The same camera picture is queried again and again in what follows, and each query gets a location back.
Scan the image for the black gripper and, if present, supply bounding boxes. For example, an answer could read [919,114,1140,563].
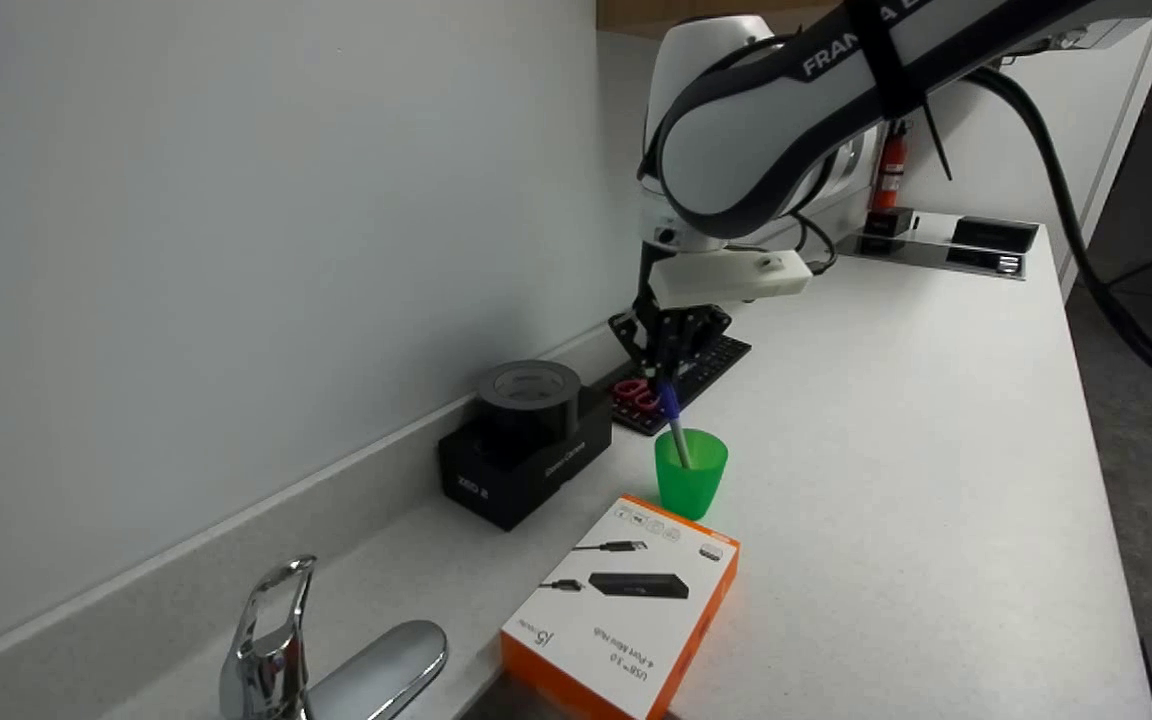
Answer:
[606,300,737,401]

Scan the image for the white marker with blue cap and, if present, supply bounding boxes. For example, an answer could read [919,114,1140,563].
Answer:
[656,384,698,472]

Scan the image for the green plastic cup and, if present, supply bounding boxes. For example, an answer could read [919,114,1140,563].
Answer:
[652,425,733,523]

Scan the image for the black box with cylinder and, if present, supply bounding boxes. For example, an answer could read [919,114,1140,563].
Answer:
[432,358,618,536]

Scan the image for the orange and white product box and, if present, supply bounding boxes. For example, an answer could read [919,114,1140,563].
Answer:
[497,494,745,720]

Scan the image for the red fire extinguisher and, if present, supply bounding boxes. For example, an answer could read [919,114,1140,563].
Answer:
[866,117,910,224]

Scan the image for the black countertop outlet panel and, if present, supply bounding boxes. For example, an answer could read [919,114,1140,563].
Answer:
[858,209,1043,284]

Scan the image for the chrome faucet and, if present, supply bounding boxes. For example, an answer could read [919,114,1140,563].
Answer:
[215,554,451,720]

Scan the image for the red handled scissors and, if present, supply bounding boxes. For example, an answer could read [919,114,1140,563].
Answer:
[613,378,663,418]

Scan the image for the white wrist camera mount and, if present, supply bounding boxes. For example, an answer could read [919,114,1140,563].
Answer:
[662,246,816,310]

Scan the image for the thick black cable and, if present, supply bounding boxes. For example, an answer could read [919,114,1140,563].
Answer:
[970,66,1152,420]

